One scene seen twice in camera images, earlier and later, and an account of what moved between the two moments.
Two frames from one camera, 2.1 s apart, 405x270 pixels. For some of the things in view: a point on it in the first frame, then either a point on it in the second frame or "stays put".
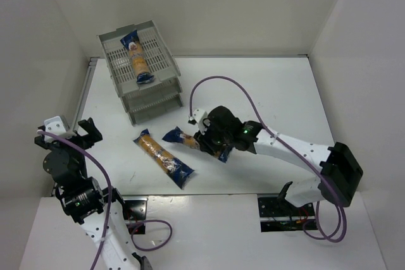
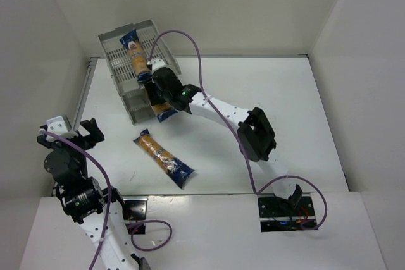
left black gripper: (77, 137) stays put
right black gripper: (206, 145) to (149, 85)
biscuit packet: (140, 65) stays put
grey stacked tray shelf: (142, 102) stays put
